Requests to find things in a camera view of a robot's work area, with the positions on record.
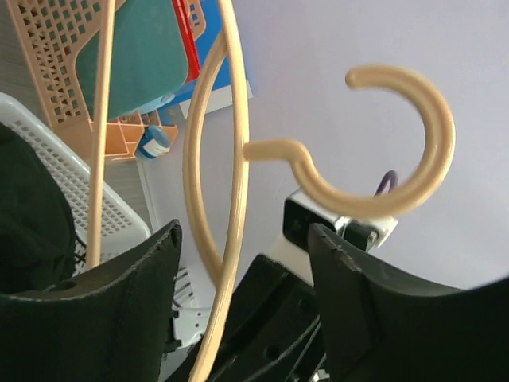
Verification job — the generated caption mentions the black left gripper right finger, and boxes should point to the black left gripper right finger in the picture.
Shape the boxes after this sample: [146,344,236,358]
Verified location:
[309,226,508,381]

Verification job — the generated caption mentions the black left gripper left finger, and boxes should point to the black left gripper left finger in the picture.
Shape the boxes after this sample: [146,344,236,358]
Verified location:
[1,220,182,381]

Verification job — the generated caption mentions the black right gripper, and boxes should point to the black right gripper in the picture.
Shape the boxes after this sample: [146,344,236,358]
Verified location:
[166,254,331,382]

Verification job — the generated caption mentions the black trousers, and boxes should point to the black trousers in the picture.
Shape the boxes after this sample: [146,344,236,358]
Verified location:
[1,125,77,294]

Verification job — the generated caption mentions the beige wooden hanger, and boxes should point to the beige wooden hanger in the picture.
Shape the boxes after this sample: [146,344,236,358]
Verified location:
[85,0,457,382]

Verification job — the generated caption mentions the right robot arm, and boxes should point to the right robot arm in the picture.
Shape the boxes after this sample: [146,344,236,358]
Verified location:
[159,254,326,381]

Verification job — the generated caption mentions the white plastic mesh basket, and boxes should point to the white plastic mesh basket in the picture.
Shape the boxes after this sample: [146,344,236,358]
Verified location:
[1,93,151,263]

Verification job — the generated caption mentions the blue tape roll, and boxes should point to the blue tape roll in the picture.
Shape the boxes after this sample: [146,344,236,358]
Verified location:
[134,125,171,160]

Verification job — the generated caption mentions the peach plastic file organizer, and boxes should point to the peach plastic file organizer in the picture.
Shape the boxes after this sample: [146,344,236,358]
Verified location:
[7,1,186,161]

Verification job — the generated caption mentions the red folder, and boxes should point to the red folder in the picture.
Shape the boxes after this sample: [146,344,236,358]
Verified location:
[172,0,200,84]

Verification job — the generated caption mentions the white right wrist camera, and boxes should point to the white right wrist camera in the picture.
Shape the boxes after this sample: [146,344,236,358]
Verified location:
[267,189,398,286]

